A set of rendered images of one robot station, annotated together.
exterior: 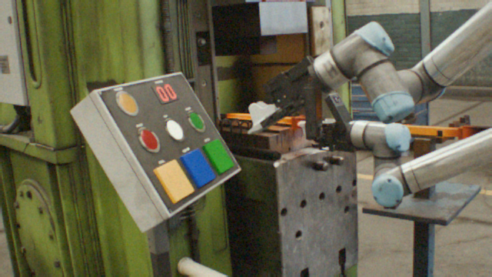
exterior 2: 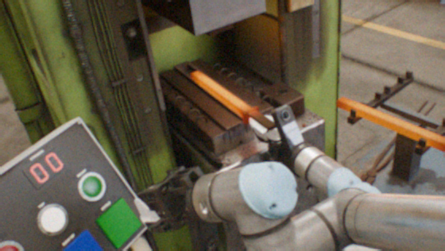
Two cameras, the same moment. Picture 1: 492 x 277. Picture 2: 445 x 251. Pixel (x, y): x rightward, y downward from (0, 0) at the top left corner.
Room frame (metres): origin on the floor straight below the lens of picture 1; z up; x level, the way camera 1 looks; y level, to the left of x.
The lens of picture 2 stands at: (0.60, -0.33, 1.67)
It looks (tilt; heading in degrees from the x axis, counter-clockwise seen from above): 34 degrees down; 14
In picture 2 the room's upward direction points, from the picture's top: 8 degrees counter-clockwise
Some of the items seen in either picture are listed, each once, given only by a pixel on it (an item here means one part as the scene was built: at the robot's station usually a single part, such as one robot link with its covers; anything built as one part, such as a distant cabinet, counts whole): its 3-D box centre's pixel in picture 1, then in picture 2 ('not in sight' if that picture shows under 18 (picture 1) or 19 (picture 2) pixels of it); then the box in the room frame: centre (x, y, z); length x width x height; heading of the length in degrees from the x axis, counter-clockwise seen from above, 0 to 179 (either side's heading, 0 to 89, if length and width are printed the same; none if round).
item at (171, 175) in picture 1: (173, 181); not in sight; (1.00, 0.15, 1.01); 0.07 x 0.05 x 0.07; 157
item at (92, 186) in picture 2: (196, 121); (91, 187); (1.20, 0.12, 1.09); 0.05 x 0.03 x 0.04; 132
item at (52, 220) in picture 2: (174, 130); (52, 219); (1.11, 0.16, 1.09); 0.05 x 0.03 x 0.04; 132
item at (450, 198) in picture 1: (424, 198); (404, 175); (1.73, -0.60, 0.67); 0.40 x 0.30 x 0.02; 140
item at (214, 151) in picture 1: (217, 157); (118, 222); (1.19, 0.07, 1.01); 0.07 x 0.05 x 0.07; 157
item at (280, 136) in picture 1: (245, 131); (206, 100); (1.74, 0.01, 0.96); 0.42 x 0.20 x 0.09; 42
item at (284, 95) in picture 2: not in sight; (282, 101); (1.74, -0.23, 0.95); 0.12 x 0.08 x 0.06; 42
